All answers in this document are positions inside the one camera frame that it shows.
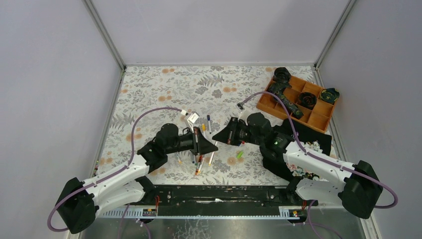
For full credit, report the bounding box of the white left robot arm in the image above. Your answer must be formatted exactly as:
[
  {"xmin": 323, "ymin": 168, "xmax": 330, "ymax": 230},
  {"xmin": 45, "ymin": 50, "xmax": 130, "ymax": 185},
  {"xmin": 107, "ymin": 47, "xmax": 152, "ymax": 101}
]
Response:
[{"xmin": 54, "ymin": 123, "xmax": 218, "ymax": 234}]

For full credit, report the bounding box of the wooden compartment tray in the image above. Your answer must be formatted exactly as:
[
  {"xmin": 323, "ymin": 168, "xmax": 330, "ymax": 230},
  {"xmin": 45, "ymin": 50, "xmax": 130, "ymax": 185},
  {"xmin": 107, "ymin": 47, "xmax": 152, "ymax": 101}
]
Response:
[{"xmin": 256, "ymin": 76, "xmax": 338, "ymax": 133}]

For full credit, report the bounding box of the dark rolled fabric flower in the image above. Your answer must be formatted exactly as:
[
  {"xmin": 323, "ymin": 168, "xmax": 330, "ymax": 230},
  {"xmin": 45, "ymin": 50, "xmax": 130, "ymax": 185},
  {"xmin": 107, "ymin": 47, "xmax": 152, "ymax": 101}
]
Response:
[{"xmin": 273, "ymin": 67, "xmax": 291, "ymax": 83}]

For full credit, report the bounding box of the dark rolled flower in tray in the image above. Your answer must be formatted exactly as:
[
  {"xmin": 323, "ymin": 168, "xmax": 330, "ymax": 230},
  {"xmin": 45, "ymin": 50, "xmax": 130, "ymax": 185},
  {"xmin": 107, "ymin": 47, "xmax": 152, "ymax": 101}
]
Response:
[{"xmin": 298, "ymin": 92, "xmax": 317, "ymax": 110}]

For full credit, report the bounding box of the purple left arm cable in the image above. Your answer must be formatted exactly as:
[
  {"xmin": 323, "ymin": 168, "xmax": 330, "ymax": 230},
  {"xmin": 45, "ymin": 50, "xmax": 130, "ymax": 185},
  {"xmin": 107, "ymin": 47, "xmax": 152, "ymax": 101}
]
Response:
[{"xmin": 47, "ymin": 107, "xmax": 189, "ymax": 239}]

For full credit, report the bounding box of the dark patterned fabric roll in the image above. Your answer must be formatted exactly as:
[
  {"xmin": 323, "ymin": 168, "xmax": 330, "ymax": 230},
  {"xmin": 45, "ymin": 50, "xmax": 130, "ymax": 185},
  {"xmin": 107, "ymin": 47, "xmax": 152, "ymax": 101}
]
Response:
[{"xmin": 267, "ymin": 82, "xmax": 304, "ymax": 119}]

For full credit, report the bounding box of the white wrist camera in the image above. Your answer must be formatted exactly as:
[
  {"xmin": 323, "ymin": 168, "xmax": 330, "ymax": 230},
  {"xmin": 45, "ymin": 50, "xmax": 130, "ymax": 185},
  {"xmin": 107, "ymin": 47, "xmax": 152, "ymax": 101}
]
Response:
[
  {"xmin": 236, "ymin": 103, "xmax": 252, "ymax": 122},
  {"xmin": 181, "ymin": 110, "xmax": 200, "ymax": 131}
]

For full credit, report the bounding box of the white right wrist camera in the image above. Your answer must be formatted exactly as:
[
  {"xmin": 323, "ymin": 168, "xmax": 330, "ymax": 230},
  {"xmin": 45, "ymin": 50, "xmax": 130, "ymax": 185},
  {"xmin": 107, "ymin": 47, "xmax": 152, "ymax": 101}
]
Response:
[{"xmin": 236, "ymin": 103, "xmax": 252, "ymax": 122}]

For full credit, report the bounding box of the white slotted cable duct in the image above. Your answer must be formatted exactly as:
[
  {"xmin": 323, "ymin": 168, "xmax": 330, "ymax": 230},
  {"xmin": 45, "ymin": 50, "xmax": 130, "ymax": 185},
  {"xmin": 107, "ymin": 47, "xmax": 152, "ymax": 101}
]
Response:
[{"xmin": 99, "ymin": 207, "xmax": 301, "ymax": 222}]

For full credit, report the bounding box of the clear pen orange end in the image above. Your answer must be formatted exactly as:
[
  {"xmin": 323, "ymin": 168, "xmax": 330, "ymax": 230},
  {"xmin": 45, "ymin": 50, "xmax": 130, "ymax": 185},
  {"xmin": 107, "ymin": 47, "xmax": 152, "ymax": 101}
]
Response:
[{"xmin": 195, "ymin": 155, "xmax": 203, "ymax": 175}]

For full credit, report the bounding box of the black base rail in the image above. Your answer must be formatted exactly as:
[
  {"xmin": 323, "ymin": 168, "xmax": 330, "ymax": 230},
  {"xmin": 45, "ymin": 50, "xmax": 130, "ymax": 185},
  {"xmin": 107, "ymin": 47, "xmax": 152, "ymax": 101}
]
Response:
[{"xmin": 135, "ymin": 177, "xmax": 307, "ymax": 215}]

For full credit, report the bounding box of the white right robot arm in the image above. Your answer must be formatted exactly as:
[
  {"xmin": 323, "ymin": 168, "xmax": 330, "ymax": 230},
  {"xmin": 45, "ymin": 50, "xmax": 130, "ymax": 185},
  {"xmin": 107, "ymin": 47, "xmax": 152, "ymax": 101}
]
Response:
[{"xmin": 212, "ymin": 113, "xmax": 383, "ymax": 219}]

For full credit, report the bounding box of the black floral cloth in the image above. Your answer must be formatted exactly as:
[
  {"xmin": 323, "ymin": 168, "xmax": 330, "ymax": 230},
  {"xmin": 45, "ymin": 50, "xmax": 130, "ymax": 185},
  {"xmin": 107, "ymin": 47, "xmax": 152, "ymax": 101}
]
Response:
[{"xmin": 262, "ymin": 119, "xmax": 332, "ymax": 181}]

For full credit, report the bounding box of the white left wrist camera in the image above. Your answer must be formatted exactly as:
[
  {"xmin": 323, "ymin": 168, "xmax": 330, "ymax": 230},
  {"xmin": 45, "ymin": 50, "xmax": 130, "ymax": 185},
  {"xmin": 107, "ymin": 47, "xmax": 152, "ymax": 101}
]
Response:
[{"xmin": 181, "ymin": 110, "xmax": 200, "ymax": 131}]

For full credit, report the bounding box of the dark green rolled flower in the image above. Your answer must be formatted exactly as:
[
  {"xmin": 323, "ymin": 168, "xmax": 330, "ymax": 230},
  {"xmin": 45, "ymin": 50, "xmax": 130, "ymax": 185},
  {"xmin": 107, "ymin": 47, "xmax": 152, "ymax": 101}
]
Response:
[{"xmin": 319, "ymin": 88, "xmax": 340, "ymax": 105}]

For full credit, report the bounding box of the floral patterned table mat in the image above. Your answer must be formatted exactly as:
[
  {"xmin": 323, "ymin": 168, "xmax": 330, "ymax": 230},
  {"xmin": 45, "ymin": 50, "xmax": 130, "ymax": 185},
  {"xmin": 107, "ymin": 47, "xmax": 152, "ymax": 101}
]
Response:
[{"xmin": 94, "ymin": 66, "xmax": 287, "ymax": 186}]

